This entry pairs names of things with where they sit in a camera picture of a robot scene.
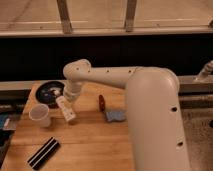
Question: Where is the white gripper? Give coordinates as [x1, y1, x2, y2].
[55, 89, 77, 122]

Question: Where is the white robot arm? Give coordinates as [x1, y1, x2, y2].
[63, 59, 191, 171]

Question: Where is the black round plate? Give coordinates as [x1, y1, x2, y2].
[35, 81, 64, 108]

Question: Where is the blue sponge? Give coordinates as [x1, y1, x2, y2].
[106, 110, 126, 122]

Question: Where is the small red object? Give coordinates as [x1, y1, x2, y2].
[99, 95, 105, 111]

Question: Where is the white plastic cup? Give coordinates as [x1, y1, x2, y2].
[29, 104, 51, 128]

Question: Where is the black striped rectangular block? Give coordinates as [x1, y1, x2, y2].
[27, 137, 60, 171]

